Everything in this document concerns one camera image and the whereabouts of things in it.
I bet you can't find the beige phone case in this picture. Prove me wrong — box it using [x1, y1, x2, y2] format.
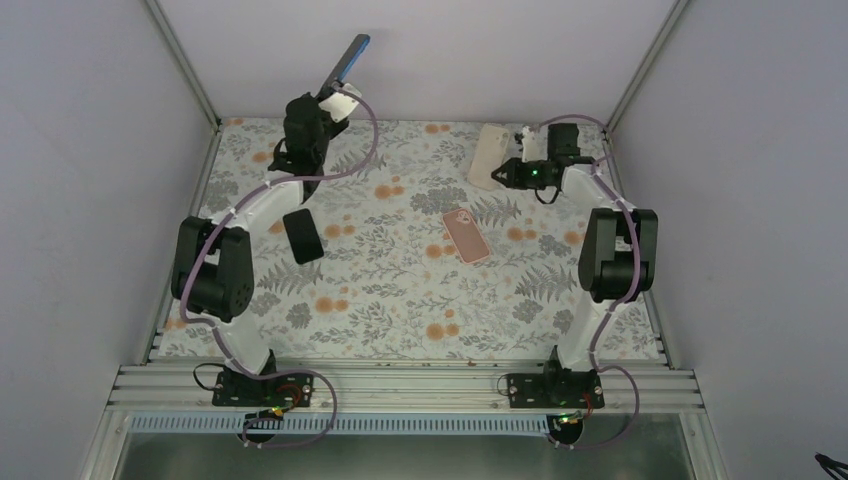
[467, 124, 510, 191]

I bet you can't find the pink phone case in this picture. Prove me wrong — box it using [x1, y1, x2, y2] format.
[442, 208, 491, 264]

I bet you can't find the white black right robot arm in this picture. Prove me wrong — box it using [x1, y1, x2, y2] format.
[491, 122, 658, 408]

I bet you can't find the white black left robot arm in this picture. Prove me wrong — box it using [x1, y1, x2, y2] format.
[171, 84, 363, 405]

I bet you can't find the floral patterned table mat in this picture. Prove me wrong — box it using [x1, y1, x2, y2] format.
[157, 117, 664, 363]

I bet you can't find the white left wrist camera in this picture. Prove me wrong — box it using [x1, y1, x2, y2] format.
[318, 83, 362, 123]

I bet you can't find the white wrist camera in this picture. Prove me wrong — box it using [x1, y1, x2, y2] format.
[515, 126, 544, 163]
[318, 83, 362, 123]

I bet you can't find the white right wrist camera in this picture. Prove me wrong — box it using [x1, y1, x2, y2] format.
[515, 126, 544, 163]

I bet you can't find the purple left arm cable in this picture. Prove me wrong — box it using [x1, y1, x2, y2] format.
[178, 86, 380, 450]

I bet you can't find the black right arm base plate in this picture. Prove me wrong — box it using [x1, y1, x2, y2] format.
[505, 371, 605, 409]

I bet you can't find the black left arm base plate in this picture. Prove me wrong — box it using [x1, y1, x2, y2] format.
[211, 369, 314, 408]

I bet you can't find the slotted grey cable duct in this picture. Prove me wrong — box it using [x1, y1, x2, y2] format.
[128, 412, 549, 436]

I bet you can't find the aluminium front rail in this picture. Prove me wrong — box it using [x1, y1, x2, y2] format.
[107, 362, 705, 414]

